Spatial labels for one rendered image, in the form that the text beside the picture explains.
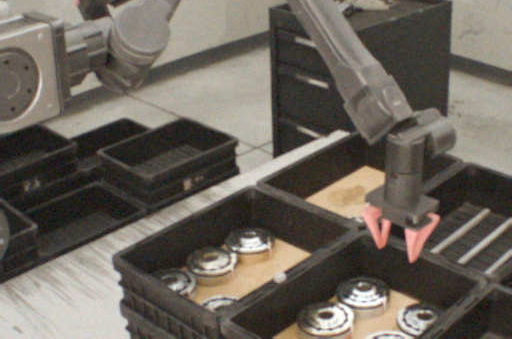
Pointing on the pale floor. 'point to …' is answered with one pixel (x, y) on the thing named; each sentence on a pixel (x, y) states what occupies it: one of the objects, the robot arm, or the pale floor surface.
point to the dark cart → (432, 30)
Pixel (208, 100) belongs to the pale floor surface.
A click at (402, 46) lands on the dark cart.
